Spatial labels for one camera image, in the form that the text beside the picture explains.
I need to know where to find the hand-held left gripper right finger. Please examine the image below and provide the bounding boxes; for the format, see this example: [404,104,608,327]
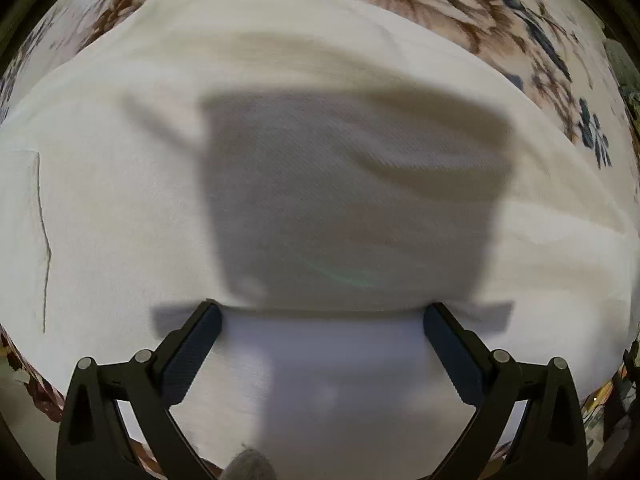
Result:
[423,302,589,480]

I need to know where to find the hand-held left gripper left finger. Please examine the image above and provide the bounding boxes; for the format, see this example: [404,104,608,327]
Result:
[56,300,223,480]

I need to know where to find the white pants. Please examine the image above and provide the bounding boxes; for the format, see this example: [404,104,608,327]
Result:
[0,0,640,480]

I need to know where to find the floral printed blanket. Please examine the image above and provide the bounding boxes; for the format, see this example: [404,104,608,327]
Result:
[0,0,640,480]

